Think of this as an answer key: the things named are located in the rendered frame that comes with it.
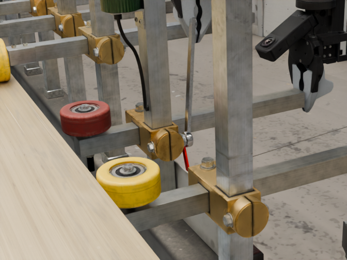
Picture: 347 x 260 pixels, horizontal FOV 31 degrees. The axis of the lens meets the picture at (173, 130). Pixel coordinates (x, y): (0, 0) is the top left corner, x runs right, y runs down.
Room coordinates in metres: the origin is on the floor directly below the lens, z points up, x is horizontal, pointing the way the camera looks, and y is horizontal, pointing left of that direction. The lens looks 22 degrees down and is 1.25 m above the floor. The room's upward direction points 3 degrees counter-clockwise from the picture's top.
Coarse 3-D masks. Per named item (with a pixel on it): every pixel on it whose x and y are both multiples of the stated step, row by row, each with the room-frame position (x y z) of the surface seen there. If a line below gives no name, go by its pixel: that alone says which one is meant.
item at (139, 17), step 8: (120, 16) 0.93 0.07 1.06; (136, 16) 0.96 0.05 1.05; (144, 16) 0.94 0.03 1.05; (120, 24) 0.94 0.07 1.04; (136, 24) 0.96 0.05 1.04; (144, 24) 0.94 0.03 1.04; (120, 32) 0.94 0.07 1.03; (128, 40) 0.94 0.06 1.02; (136, 56) 0.94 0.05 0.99; (144, 88) 0.94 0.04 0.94; (144, 96) 0.94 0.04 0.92; (144, 104) 0.94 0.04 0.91
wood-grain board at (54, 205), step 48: (0, 96) 1.05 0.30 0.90; (0, 144) 0.83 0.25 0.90; (48, 144) 0.82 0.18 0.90; (0, 192) 0.68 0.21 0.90; (48, 192) 0.68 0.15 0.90; (96, 192) 0.67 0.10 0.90; (0, 240) 0.57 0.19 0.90; (48, 240) 0.57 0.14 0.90; (96, 240) 0.56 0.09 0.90; (144, 240) 0.56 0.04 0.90
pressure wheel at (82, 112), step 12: (72, 108) 0.96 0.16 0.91; (84, 108) 0.95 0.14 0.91; (96, 108) 0.95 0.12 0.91; (108, 108) 0.95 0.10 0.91; (60, 120) 0.94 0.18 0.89; (72, 120) 0.92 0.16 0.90; (84, 120) 0.91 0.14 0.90; (96, 120) 0.92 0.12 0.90; (108, 120) 0.94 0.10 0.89; (72, 132) 0.92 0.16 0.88; (84, 132) 0.91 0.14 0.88; (96, 132) 0.92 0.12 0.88
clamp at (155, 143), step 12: (132, 120) 1.00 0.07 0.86; (144, 132) 0.95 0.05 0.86; (156, 132) 0.93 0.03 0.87; (168, 132) 0.92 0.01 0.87; (144, 144) 0.95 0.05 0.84; (156, 144) 0.91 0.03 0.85; (168, 144) 0.92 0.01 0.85; (180, 144) 0.92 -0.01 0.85; (156, 156) 0.93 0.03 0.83; (168, 156) 0.92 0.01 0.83
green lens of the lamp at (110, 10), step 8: (104, 0) 0.92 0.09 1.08; (112, 0) 0.91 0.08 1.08; (120, 0) 0.91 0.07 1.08; (128, 0) 0.91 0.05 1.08; (136, 0) 0.92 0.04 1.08; (104, 8) 0.92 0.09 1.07; (112, 8) 0.91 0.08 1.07; (120, 8) 0.91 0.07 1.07; (128, 8) 0.91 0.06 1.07; (136, 8) 0.92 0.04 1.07
